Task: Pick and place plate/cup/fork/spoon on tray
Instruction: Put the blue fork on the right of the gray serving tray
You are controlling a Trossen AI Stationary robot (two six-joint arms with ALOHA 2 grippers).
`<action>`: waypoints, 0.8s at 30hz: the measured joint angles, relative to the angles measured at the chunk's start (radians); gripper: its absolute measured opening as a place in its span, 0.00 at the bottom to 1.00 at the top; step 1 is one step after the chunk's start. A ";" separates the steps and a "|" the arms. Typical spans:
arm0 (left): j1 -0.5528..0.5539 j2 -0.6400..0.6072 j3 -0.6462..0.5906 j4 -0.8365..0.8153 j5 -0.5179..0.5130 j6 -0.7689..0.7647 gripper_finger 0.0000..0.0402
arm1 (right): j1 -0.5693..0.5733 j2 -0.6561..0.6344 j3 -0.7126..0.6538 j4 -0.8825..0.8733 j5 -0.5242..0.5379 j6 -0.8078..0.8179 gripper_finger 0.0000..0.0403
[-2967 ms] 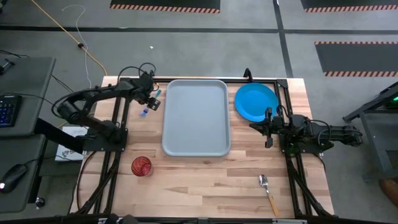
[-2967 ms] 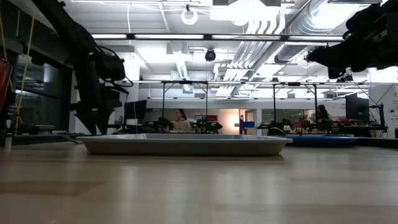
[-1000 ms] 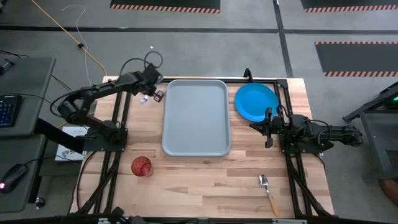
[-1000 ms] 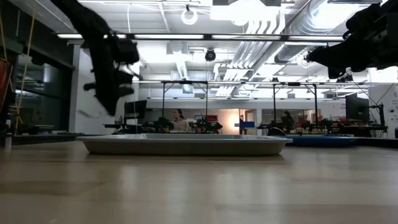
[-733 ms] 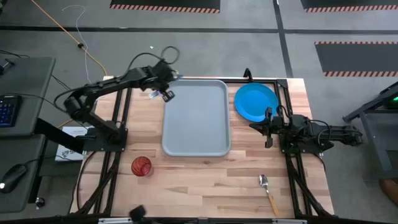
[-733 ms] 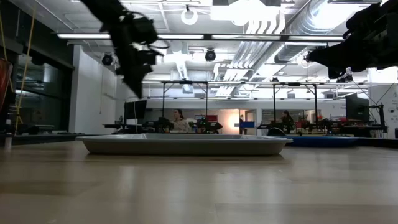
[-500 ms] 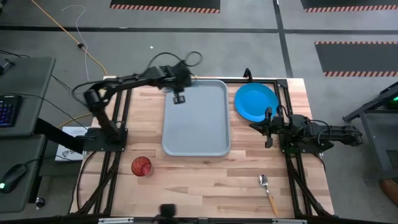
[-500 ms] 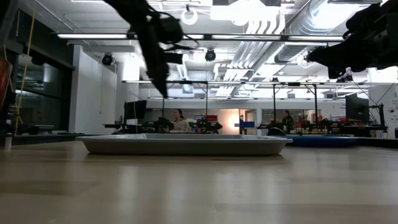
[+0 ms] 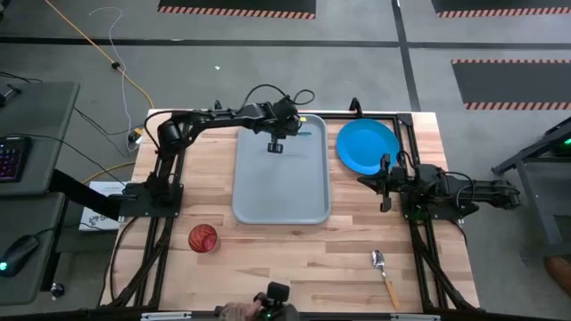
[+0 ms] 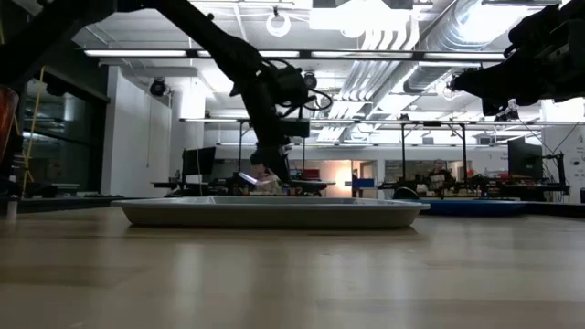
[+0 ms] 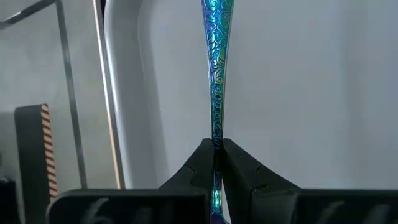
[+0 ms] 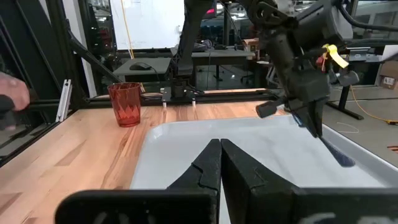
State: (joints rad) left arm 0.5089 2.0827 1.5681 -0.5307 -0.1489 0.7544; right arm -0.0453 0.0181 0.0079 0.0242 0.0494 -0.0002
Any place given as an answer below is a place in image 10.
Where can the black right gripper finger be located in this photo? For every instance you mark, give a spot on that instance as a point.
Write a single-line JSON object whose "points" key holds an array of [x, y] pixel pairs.
{"points": [[475, 84]]}

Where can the blue plate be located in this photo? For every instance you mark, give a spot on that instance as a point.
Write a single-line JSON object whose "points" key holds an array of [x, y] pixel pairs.
{"points": [[471, 208]]}

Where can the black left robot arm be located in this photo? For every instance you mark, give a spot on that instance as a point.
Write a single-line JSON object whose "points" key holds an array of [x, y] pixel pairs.
{"points": [[205, 27]]}

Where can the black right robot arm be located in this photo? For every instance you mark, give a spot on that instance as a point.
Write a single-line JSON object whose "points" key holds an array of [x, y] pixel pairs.
{"points": [[566, 18]]}

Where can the grey plastic tray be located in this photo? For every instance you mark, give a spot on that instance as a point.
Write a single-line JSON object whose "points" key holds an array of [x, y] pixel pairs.
{"points": [[274, 217]]}

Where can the small pale held object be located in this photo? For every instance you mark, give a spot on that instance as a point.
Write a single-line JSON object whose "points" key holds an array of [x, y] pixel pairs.
{"points": [[273, 187]]}

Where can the black computer monitor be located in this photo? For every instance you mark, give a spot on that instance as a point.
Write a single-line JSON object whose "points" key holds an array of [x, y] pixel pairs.
{"points": [[198, 162], [524, 157]]}

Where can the blue storage box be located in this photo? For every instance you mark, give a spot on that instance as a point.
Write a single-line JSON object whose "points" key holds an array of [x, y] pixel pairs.
{"points": [[363, 183]]}

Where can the person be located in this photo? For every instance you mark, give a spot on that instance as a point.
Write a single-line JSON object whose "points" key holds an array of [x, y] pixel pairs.
{"points": [[439, 176]]}

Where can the long ceiling light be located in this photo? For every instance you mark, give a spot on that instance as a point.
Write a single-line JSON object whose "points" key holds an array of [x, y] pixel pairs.
{"points": [[135, 53]]}

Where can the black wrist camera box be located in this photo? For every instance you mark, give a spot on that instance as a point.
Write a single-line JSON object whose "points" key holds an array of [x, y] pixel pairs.
{"points": [[292, 84]]}

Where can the silver ventilation duct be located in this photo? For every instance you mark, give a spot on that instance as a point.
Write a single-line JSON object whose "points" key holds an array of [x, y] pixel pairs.
{"points": [[439, 55]]}

